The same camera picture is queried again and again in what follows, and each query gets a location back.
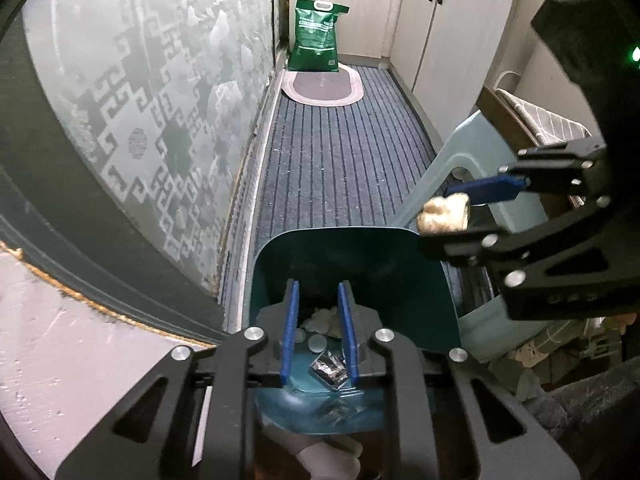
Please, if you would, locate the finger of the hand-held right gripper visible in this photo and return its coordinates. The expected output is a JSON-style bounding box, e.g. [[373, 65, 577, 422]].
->
[[419, 197, 621, 291], [444, 139, 608, 207]]

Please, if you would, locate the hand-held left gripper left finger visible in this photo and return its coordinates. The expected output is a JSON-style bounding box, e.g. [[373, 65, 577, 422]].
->
[[55, 279, 301, 480]]

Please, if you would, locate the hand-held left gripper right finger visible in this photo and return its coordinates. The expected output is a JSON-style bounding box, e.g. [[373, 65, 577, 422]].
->
[[337, 281, 581, 480]]

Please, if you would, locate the beige ginger piece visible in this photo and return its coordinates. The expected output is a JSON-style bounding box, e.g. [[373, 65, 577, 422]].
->
[[417, 195, 472, 235]]

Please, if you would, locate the silver foil wrapper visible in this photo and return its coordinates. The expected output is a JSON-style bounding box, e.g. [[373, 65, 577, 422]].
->
[[308, 351, 349, 391]]

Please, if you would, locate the teal trash bin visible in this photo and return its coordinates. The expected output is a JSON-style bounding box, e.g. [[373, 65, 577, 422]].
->
[[248, 226, 463, 436]]

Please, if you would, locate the light blue plastic stool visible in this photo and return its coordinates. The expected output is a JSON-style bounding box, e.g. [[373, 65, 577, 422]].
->
[[397, 110, 556, 363]]

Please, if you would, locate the grey checked tablecloth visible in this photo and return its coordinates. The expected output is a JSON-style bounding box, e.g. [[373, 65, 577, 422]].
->
[[492, 87, 593, 146]]

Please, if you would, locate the dark patterned cloth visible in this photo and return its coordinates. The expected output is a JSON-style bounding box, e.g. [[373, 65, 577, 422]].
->
[[460, 310, 640, 480]]

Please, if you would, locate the blue striped carpet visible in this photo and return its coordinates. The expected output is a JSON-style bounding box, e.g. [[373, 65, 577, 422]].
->
[[220, 62, 501, 336]]

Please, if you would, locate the oval pink floor mat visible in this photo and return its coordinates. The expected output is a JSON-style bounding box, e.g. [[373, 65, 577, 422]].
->
[[281, 62, 366, 107]]

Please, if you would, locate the white low kitchen cabinet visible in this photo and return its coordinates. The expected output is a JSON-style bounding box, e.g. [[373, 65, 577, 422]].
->
[[290, 0, 406, 58]]

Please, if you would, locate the green rice bag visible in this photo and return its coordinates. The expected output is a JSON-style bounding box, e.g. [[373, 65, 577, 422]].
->
[[286, 0, 351, 72]]

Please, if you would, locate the frosted patterned glass door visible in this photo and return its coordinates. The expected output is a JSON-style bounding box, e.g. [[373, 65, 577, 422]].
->
[[0, 0, 286, 346]]

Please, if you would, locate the white cabinet with black handles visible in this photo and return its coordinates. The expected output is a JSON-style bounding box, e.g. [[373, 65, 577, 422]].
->
[[390, 0, 531, 96]]

